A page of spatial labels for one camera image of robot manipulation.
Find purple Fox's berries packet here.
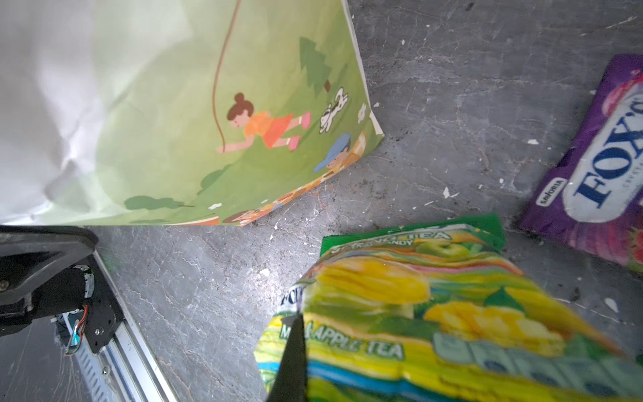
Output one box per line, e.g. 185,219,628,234
520,54,642,273

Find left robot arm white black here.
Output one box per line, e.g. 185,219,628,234
1,225,98,337

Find white paper gift bag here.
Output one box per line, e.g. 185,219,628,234
1,1,383,225

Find aluminium rail frame front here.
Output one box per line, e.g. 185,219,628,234
69,258,177,401

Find green snack packet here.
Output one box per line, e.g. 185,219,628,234
255,214,642,401

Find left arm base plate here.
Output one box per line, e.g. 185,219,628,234
55,253,124,357

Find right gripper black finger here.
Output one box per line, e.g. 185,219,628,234
266,315,307,402

